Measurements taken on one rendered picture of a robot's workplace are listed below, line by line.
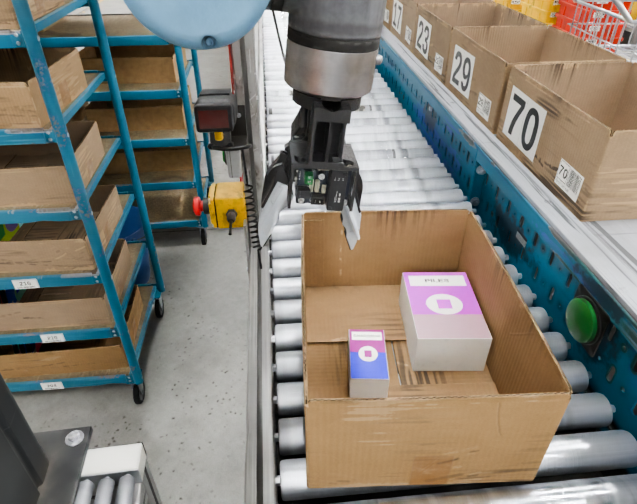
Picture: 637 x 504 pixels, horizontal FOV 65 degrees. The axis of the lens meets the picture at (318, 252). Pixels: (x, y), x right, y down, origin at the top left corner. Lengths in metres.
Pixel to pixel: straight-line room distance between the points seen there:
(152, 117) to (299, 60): 1.83
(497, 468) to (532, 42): 1.32
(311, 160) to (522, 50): 1.28
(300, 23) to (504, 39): 1.25
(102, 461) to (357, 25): 0.61
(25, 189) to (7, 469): 0.84
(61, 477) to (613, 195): 0.95
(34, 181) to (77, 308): 0.40
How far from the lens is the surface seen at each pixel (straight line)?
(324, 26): 0.48
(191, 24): 0.32
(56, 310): 1.59
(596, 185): 0.98
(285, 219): 1.17
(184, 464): 1.63
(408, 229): 0.88
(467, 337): 0.77
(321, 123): 0.52
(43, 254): 1.48
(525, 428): 0.64
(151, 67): 2.23
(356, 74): 0.49
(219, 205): 1.00
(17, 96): 1.27
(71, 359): 1.73
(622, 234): 1.00
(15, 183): 1.39
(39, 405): 1.93
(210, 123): 0.83
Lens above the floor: 1.35
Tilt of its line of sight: 35 degrees down
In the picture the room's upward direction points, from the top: straight up
